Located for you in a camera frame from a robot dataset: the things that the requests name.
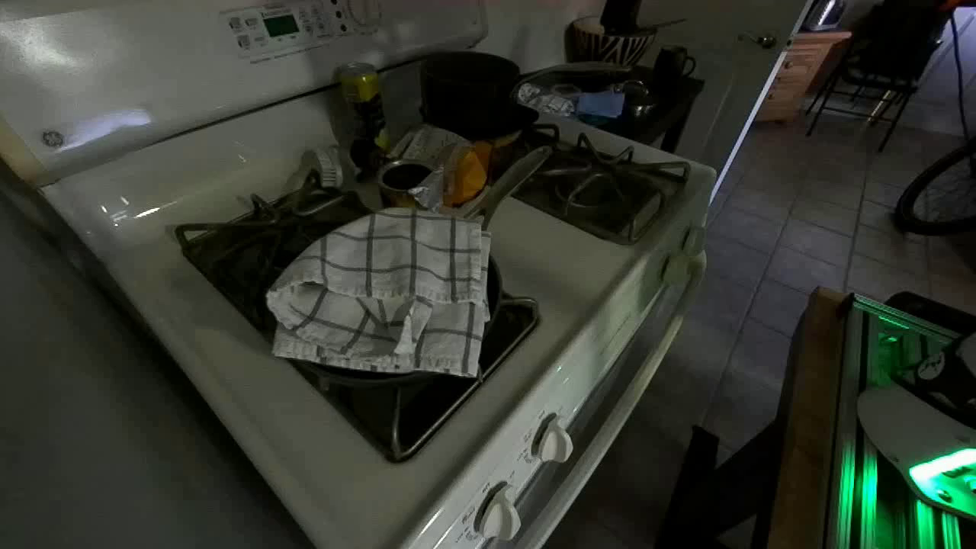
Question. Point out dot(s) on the white GE gas stove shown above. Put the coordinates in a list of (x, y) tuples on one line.
[(569, 262)]

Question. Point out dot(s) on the small orange container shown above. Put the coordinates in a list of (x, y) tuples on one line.
[(467, 177)]

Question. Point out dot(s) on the white stove knob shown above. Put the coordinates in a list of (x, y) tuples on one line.
[(499, 513), (552, 439)]

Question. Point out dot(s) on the striped woven basket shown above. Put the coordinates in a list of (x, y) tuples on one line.
[(611, 47)]

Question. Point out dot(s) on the black cooking pot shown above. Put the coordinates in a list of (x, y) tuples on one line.
[(473, 95)]

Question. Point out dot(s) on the white checked kitchen towel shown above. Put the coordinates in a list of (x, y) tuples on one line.
[(385, 275)]

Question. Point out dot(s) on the small metal cup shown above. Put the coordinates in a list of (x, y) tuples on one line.
[(407, 185)]

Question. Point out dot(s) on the black burner grate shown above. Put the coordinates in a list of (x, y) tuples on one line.
[(428, 416), (611, 193)]

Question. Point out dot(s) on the small blue package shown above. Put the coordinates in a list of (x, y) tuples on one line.
[(600, 106)]

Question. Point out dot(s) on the black mug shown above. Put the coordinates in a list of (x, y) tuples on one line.
[(671, 67)]

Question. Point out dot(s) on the green-lit robot stand frame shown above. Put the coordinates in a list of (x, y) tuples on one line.
[(863, 406)]

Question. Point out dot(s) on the bicycle wheel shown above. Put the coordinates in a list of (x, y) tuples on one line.
[(898, 209)]

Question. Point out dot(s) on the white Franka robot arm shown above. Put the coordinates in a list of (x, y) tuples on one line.
[(916, 429)]

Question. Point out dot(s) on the black chair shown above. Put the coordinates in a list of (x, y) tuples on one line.
[(885, 49)]

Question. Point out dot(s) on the yellow-capped spray can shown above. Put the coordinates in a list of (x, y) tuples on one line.
[(359, 100)]

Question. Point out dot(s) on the wooden board edge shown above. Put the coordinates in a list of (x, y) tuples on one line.
[(808, 437)]

